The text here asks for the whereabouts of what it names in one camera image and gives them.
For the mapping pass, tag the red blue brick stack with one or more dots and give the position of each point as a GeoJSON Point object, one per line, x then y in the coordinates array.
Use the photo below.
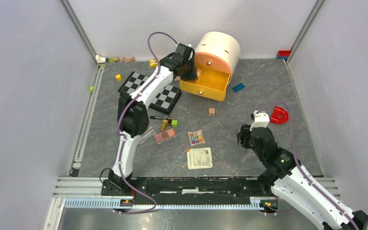
{"type": "Point", "coordinates": [283, 54]}

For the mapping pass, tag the cream round drawer cabinet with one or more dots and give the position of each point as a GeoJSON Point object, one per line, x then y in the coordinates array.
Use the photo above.
{"type": "Point", "coordinates": [221, 45]}

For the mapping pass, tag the blue lego brick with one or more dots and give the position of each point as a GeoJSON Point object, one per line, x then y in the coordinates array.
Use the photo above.
{"type": "Point", "coordinates": [238, 87]}

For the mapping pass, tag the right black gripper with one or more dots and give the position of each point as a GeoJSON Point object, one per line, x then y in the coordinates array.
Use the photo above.
{"type": "Point", "coordinates": [240, 134]}

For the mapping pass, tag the white corner bracket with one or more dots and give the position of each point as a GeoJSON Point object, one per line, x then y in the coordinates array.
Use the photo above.
{"type": "Point", "coordinates": [99, 59]}

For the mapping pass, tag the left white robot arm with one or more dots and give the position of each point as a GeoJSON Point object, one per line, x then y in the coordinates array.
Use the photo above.
{"type": "Point", "coordinates": [133, 118]}

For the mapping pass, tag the yellow owl toy block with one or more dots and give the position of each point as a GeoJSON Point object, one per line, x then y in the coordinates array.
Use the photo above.
{"type": "Point", "coordinates": [153, 63]}

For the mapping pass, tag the white paper sachet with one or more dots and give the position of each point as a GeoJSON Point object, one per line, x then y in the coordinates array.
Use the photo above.
{"type": "Point", "coordinates": [199, 158]}

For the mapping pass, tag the wooden arch block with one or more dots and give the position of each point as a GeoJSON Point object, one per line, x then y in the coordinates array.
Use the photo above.
{"type": "Point", "coordinates": [131, 59]}

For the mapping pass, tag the red plastic toy piece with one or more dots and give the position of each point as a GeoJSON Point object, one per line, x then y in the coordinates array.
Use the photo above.
{"type": "Point", "coordinates": [279, 116]}

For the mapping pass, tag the colourful eyeshadow palette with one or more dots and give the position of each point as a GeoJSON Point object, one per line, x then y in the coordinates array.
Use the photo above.
{"type": "Point", "coordinates": [196, 137]}

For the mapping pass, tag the black mascara tube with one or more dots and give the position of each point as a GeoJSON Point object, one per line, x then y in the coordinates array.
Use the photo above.
{"type": "Point", "coordinates": [159, 117]}

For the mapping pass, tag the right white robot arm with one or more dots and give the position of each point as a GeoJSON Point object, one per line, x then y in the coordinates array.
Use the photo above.
{"type": "Point", "coordinates": [287, 178]}

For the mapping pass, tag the yellow small cube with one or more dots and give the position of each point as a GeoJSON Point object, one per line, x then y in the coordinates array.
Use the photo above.
{"type": "Point", "coordinates": [118, 77]}

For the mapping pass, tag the black white checkerboard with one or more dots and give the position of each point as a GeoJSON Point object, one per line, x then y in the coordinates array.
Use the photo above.
{"type": "Point", "coordinates": [164, 102]}

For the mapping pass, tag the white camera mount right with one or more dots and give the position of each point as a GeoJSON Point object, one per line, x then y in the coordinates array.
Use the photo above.
{"type": "Point", "coordinates": [260, 119]}

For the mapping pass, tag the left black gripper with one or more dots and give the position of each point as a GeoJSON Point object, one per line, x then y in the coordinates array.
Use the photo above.
{"type": "Point", "coordinates": [193, 75]}

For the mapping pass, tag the orange top drawer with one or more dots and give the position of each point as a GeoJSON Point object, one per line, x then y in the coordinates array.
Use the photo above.
{"type": "Point", "coordinates": [217, 63]}

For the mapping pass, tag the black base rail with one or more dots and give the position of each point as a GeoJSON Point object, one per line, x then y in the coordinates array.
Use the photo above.
{"type": "Point", "coordinates": [190, 191]}

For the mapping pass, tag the clear plastic bottle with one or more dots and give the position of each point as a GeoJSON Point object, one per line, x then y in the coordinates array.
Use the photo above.
{"type": "Point", "coordinates": [147, 135]}

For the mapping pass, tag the small wooden cube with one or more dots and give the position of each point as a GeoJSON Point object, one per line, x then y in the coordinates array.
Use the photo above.
{"type": "Point", "coordinates": [211, 111]}

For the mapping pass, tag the pink blush palette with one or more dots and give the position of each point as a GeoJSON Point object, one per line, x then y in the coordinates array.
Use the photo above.
{"type": "Point", "coordinates": [165, 135]}

